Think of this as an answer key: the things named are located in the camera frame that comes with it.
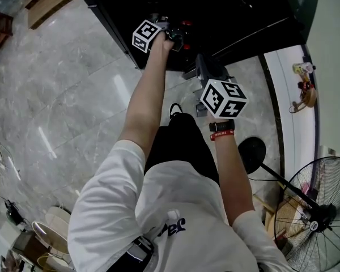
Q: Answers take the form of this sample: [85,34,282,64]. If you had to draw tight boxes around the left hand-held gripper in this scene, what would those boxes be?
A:
[132,14,193,53]

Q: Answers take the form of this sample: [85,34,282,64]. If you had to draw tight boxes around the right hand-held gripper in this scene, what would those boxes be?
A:
[195,54,249,120]

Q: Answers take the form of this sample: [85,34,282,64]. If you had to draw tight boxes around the black fridge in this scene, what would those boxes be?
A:
[70,0,320,80]

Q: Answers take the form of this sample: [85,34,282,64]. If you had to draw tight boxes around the person's right forearm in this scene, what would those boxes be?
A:
[208,114,257,227]

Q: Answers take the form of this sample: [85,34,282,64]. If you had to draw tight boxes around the person's left forearm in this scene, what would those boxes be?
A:
[118,45,171,160]

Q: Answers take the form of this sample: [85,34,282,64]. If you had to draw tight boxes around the person's left hand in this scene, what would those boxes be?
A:
[151,31,175,52]

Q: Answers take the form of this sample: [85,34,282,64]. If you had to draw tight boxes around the black wrist watch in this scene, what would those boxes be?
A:
[209,120,236,133]

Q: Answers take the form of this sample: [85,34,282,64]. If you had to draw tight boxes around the red wristband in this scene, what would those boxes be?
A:
[210,130,235,142]

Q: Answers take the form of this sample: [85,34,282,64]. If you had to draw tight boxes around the black and white shoe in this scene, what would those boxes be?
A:
[169,103,184,120]

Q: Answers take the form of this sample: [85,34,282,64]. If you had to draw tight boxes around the black shorts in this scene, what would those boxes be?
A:
[143,112,220,185]

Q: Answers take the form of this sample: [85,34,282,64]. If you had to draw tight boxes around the small red object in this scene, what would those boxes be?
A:
[297,80,314,91]

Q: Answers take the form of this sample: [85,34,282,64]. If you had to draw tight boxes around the white t-shirt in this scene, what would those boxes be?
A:
[67,139,296,272]

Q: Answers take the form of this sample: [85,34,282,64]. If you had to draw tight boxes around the woven wooden board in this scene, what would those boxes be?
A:
[253,194,311,239]

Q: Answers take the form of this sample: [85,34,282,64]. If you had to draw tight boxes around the light wooden bench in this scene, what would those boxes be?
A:
[24,0,80,29]

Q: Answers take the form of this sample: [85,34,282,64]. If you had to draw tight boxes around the black waist device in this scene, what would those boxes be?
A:
[126,235,155,262]

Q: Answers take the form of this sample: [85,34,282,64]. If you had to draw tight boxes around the dark red wooden furniture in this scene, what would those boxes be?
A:
[0,8,15,64]

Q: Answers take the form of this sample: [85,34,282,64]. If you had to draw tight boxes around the white round stool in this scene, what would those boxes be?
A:
[31,205,72,255]

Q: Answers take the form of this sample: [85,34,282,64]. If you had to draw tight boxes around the dark green small device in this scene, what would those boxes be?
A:
[5,199,24,225]

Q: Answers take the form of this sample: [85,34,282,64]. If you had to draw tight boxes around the brown wooden box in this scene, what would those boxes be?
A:
[11,231,48,266]

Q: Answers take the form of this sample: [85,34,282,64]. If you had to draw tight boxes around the black pedestal fan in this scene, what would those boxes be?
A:
[237,137,340,272]

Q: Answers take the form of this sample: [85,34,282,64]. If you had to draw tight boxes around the white power strip with cable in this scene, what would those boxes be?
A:
[0,140,22,181]

